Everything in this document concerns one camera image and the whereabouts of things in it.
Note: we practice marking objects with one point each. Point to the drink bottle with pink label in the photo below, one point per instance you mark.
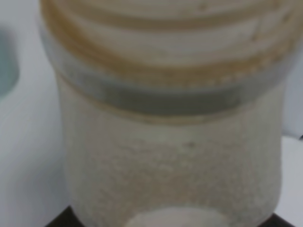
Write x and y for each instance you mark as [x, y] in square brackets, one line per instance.
[172, 109]

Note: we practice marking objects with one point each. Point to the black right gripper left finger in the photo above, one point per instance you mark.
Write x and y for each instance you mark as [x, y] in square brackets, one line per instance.
[65, 219]

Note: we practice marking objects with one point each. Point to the teal plastic cup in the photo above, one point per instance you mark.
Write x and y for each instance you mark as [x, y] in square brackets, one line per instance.
[9, 66]

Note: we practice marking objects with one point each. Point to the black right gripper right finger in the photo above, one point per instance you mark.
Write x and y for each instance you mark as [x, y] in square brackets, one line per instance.
[275, 221]

